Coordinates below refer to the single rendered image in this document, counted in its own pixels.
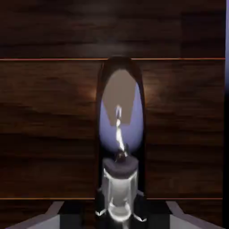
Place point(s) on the dark wood cabinet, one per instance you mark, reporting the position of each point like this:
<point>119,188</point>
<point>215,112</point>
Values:
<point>178,44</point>

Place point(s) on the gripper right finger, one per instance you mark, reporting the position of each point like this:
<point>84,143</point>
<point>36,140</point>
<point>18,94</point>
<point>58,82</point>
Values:
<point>161,221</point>

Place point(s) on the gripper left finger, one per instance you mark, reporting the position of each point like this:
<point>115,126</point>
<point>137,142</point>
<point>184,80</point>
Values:
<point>71,221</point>

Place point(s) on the dark wood cabinet door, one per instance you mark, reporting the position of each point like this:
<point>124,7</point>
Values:
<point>53,26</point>
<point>44,125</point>
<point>23,209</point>

